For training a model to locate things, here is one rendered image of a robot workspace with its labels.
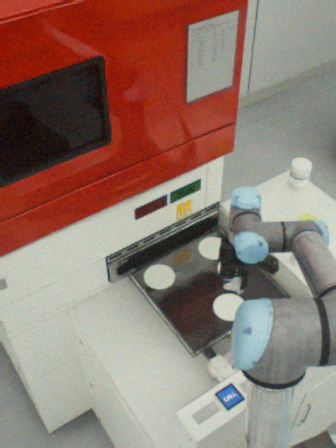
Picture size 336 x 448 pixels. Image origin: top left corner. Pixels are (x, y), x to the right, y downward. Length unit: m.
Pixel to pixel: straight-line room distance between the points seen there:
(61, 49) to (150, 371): 0.95
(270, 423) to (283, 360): 0.17
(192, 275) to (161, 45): 0.77
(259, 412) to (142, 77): 0.78
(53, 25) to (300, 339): 0.75
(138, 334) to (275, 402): 0.78
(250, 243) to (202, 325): 0.47
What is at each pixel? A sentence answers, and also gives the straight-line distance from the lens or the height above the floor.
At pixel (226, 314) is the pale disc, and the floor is 0.90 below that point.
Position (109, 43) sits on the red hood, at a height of 1.70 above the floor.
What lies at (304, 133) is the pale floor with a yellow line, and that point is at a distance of 3.89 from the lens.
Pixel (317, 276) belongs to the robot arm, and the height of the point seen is 1.44.
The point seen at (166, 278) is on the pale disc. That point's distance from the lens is 1.71.
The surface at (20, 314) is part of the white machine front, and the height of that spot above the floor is 0.91.
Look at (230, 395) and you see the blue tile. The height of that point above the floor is 0.96.
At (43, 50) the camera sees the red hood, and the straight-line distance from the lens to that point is 1.13.
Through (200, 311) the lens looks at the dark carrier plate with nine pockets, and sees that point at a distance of 1.64.
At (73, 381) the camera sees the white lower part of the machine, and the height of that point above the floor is 0.37.
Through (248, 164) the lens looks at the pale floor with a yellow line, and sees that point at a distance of 3.54.
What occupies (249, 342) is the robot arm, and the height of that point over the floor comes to 1.51.
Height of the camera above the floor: 2.25
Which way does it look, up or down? 46 degrees down
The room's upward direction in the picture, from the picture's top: straight up
